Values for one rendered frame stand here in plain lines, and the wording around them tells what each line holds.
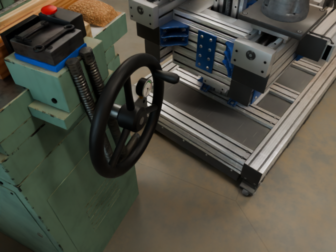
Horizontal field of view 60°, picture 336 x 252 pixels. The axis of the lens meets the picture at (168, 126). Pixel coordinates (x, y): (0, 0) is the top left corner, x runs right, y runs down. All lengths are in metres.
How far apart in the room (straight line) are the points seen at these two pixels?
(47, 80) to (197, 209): 1.04
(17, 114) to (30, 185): 0.20
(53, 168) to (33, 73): 0.29
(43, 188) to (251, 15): 0.83
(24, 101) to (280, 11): 0.80
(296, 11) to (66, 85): 0.77
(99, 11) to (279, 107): 1.13
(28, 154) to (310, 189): 1.32
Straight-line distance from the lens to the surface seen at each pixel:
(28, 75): 0.62
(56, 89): 0.58
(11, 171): 0.70
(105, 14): 0.83
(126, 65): 0.57
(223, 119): 1.52
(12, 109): 0.64
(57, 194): 0.87
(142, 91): 0.94
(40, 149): 0.74
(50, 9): 0.64
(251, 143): 1.44
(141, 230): 1.40
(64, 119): 0.60
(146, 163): 1.58
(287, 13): 1.06
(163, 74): 0.66
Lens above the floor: 1.28
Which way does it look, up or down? 47 degrees down
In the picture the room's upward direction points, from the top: straight up
